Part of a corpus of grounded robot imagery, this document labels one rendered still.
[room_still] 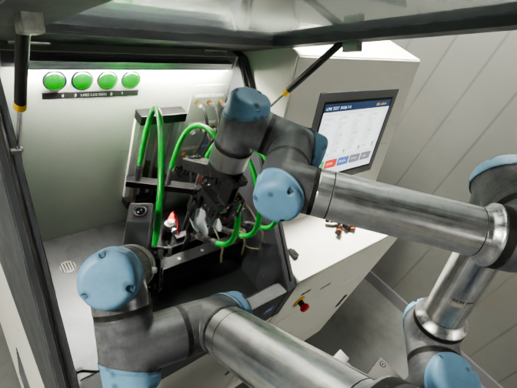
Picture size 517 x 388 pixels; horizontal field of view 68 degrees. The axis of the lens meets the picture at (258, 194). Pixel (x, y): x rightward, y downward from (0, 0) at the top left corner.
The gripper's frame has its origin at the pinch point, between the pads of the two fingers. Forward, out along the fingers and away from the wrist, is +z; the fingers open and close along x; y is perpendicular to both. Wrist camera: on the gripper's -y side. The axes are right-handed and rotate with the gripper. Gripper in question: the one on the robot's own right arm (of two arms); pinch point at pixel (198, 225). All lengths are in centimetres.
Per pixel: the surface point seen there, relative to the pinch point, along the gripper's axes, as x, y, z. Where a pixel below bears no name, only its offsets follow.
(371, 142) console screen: 90, -14, 0
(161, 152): -8.4, -8.0, -16.5
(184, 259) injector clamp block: 7.0, -7.9, 25.9
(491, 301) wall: 186, 61, 74
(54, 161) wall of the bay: -18.2, -40.1, 9.6
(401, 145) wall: 173, -32, 28
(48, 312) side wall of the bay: -31.5, -0.7, 15.0
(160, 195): -11.0, -1.4, -11.5
